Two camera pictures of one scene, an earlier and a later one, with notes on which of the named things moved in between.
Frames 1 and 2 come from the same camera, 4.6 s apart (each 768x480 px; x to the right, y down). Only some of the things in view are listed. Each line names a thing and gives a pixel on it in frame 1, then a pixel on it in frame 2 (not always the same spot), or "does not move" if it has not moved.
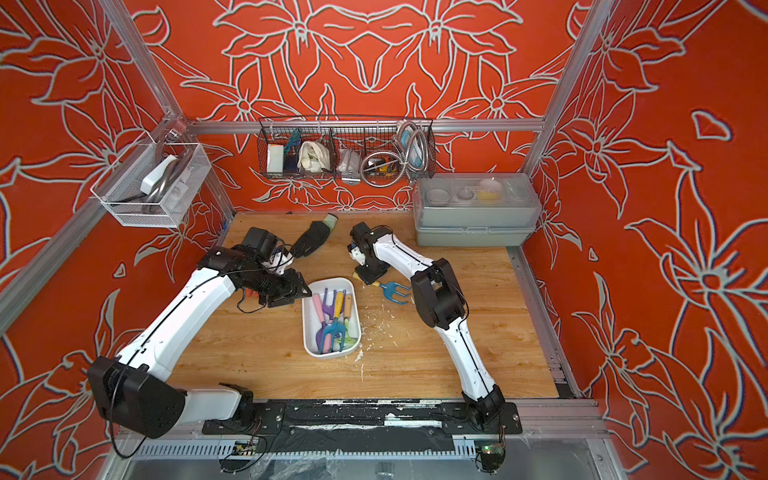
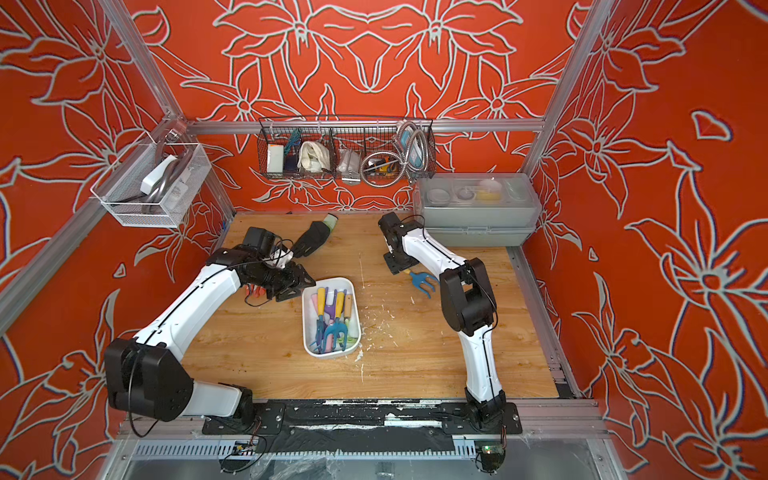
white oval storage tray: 311,320 does not move
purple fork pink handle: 329,309 does not move
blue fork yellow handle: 335,325 does not move
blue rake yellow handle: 390,289 to 319,325
